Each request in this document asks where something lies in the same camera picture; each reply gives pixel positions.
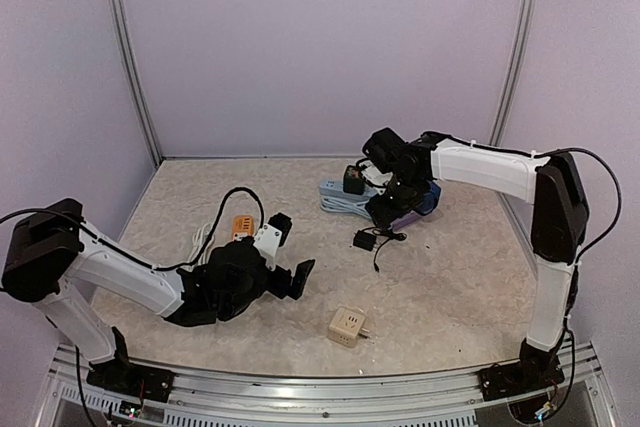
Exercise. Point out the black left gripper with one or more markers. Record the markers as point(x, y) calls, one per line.
point(282, 289)

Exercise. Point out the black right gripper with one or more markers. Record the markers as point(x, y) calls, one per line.
point(382, 209)

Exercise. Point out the blue cube socket adapter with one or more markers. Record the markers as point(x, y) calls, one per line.
point(430, 200)

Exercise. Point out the purple power strip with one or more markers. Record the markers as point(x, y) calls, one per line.
point(404, 221)

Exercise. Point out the dark green cube socket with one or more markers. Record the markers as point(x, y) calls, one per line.
point(352, 182)

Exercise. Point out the beige cube socket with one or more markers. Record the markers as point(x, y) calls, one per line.
point(347, 326)

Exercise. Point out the light blue power strip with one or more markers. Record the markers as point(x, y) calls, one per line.
point(334, 188)

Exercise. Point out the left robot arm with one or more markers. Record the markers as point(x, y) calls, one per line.
point(52, 247)

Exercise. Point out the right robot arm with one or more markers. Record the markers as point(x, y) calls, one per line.
point(402, 173)

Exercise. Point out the orange power strip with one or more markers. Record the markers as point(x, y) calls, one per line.
point(242, 226)

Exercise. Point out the black power adapter with cable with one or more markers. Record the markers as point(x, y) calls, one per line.
point(373, 239)

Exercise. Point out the right aluminium corner post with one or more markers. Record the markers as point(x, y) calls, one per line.
point(514, 67)

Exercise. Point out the aluminium corner post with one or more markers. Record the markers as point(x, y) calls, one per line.
point(133, 80)
point(514, 67)

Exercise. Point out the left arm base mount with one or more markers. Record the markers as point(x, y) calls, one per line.
point(131, 379)

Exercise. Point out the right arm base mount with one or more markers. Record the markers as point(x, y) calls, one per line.
point(533, 370)

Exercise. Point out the aluminium front frame rail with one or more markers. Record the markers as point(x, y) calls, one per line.
point(200, 397)

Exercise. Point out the left aluminium corner post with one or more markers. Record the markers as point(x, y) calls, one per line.
point(133, 80)

